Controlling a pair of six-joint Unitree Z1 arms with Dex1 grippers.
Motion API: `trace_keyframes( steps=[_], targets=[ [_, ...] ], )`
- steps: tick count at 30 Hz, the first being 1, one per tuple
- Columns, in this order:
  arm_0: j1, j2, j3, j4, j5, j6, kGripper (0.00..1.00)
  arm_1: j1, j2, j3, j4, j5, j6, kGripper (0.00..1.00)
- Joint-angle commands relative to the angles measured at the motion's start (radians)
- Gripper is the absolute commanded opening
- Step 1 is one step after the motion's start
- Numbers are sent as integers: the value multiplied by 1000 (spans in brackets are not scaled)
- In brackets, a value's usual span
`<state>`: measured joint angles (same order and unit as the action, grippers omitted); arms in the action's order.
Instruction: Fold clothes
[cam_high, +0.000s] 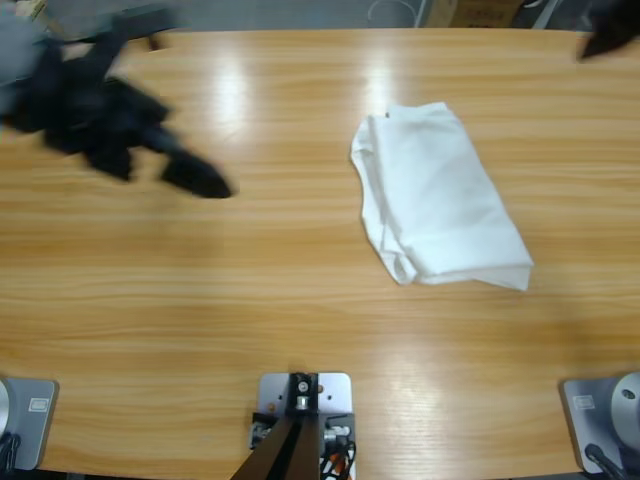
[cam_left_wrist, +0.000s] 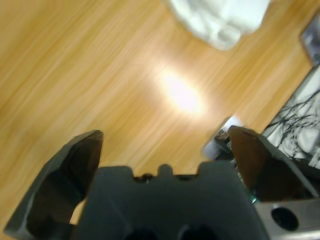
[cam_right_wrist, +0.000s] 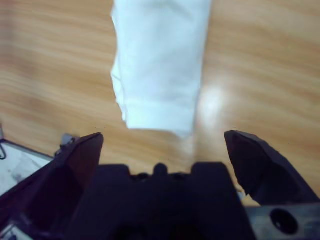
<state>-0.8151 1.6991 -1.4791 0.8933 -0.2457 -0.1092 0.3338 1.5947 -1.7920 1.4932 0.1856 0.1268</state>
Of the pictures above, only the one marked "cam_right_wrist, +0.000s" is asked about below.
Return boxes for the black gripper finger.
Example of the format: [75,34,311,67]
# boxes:
[223,129,320,207]
[0,132,105,240]

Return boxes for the white T-shirt with black print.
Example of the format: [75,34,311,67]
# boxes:
[110,0,213,140]

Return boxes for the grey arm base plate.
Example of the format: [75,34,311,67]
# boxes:
[0,123,55,198]

